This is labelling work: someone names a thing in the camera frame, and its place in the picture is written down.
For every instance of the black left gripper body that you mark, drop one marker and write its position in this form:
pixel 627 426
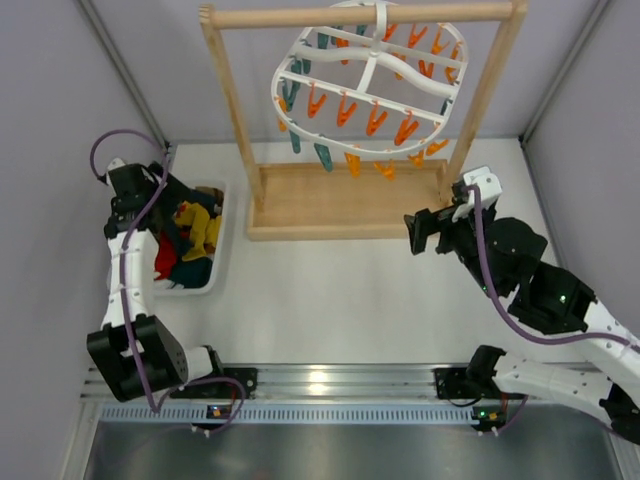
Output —
pixel 163 187

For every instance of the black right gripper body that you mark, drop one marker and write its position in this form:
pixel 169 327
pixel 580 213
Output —
pixel 437 223

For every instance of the red sock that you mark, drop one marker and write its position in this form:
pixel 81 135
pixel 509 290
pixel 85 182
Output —
pixel 165 260

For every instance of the olive yellow sock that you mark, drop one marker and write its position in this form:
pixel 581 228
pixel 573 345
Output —
pixel 203 230

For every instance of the white plastic basket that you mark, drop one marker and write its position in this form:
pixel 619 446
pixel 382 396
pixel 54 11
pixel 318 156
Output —
pixel 215 260

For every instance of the dark navy sock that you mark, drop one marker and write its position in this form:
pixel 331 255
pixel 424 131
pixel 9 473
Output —
pixel 170 230

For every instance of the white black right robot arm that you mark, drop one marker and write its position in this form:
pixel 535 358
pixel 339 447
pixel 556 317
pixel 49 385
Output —
pixel 544 304

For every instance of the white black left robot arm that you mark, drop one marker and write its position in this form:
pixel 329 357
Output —
pixel 133 350

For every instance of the wooden hanger rack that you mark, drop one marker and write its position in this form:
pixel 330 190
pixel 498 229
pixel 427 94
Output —
pixel 296 198

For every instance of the pile of socks in basket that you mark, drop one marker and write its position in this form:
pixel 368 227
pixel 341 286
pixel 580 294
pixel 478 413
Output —
pixel 190 245

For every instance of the white round clip hanger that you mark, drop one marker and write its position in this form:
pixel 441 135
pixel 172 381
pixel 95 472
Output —
pixel 381 93

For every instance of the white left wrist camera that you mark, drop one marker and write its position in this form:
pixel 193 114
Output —
pixel 115 164

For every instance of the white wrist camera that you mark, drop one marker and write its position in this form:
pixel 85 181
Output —
pixel 115 164
pixel 479 186

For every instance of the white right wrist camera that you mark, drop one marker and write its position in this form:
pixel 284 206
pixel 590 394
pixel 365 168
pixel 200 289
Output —
pixel 479 186

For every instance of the aluminium mounting rail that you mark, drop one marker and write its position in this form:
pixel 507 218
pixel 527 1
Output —
pixel 350 382

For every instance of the white slotted cable duct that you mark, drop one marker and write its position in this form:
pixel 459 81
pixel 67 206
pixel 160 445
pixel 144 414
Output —
pixel 289 414

